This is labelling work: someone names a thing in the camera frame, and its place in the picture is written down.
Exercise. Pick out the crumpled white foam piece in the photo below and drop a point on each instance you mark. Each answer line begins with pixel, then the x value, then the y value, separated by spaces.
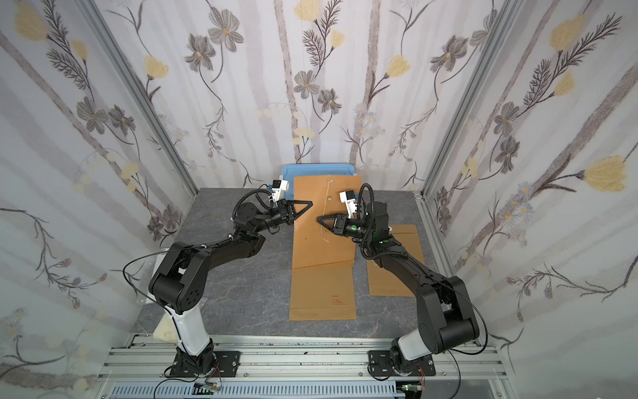
pixel 166 331

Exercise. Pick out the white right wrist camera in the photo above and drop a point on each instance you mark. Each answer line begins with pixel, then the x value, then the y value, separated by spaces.
pixel 350 200

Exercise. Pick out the kraft file bag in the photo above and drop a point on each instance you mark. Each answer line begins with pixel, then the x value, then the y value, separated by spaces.
pixel 323 293
pixel 383 283
pixel 313 244

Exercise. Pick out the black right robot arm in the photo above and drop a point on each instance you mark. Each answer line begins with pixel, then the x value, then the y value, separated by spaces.
pixel 445 316

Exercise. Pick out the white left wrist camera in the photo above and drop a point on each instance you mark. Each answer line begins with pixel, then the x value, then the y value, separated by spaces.
pixel 279 189

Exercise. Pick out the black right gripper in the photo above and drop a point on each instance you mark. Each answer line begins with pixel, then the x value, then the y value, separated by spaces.
pixel 340 223

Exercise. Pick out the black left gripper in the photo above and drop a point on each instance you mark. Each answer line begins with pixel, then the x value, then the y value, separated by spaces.
pixel 287 210

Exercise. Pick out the white slotted cable duct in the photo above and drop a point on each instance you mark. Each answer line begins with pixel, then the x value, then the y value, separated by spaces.
pixel 256 390

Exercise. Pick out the blue lidded storage box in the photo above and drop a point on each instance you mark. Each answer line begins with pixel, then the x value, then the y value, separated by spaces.
pixel 289 172

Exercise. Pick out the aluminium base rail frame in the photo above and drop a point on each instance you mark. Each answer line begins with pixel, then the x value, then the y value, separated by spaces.
pixel 467 373

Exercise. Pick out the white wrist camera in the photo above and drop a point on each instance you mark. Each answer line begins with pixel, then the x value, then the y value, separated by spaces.
pixel 279 189
pixel 350 200

